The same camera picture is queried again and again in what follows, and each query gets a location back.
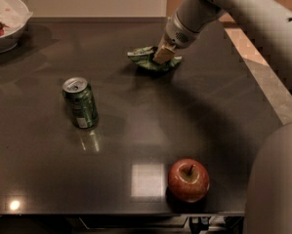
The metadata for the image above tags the white bowl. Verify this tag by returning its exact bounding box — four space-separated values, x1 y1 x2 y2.
0 0 34 55

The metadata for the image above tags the green soda can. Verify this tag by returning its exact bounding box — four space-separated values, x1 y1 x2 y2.
63 77 99 129

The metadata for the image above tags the white napkin in bowl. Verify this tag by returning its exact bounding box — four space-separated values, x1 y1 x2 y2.
0 0 33 28

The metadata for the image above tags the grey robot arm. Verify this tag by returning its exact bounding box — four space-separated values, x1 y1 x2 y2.
154 0 292 234

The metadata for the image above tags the green jalapeno chip bag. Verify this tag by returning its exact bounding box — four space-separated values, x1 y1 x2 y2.
127 46 182 72

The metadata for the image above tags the red apple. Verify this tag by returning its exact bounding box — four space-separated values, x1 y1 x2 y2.
168 159 210 203

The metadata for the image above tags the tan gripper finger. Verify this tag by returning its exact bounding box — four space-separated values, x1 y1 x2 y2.
153 44 176 64
158 36 170 49

